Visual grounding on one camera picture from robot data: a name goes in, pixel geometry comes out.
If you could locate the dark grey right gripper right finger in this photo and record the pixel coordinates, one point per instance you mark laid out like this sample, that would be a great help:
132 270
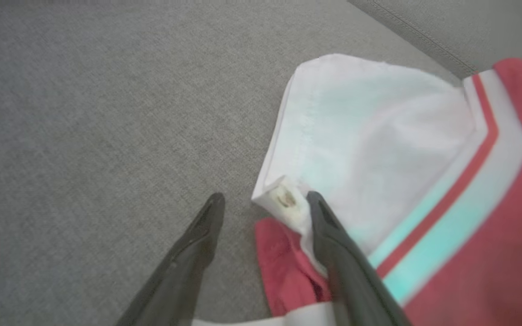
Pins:
351 276

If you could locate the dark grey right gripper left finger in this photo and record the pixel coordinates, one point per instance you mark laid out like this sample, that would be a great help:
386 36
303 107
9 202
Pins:
184 271

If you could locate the red basketball jersey white trim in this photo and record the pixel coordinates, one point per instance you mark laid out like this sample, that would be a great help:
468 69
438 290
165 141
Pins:
401 136

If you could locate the large grey sofa seat cushion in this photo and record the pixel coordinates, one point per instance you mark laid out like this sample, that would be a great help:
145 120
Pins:
84 136

